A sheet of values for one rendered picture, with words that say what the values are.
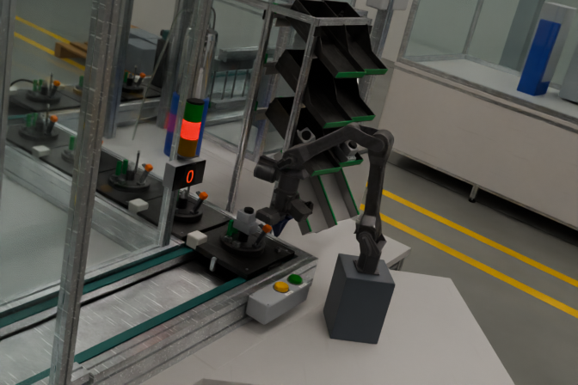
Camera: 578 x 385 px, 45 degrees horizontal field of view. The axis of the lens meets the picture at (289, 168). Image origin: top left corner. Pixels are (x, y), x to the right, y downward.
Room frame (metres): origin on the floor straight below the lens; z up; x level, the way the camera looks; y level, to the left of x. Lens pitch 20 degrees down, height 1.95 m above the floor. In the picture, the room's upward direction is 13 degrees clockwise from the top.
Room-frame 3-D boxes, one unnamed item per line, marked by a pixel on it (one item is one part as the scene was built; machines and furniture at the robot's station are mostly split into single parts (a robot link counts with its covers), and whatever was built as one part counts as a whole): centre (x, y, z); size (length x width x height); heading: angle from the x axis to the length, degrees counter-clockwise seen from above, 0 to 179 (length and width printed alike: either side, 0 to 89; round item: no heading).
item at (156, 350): (1.60, 0.10, 0.91); 0.89 x 0.06 x 0.11; 149
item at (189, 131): (1.81, 0.29, 1.33); 0.05 x 0.05 x 0.05
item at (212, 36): (2.84, 0.47, 1.32); 0.14 x 0.14 x 0.38
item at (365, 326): (1.78, -0.28, 0.96); 0.14 x 0.14 x 0.20; 10
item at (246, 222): (1.92, 0.10, 1.06); 0.08 x 0.04 x 0.07; 60
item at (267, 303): (1.73, -0.05, 0.93); 0.21 x 0.07 x 0.06; 149
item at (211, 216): (2.05, 0.31, 1.01); 0.24 x 0.24 x 0.13; 59
